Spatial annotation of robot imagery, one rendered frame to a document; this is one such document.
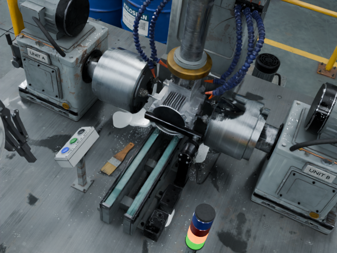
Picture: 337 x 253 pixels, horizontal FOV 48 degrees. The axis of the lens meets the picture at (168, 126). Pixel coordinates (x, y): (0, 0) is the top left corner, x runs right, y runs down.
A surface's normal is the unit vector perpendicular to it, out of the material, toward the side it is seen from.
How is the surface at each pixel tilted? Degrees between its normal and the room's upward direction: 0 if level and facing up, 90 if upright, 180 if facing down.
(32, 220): 0
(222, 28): 90
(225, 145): 88
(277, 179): 90
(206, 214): 0
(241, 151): 88
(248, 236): 0
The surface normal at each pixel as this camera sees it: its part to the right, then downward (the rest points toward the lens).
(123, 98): -0.40, 0.53
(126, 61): 0.04, -0.55
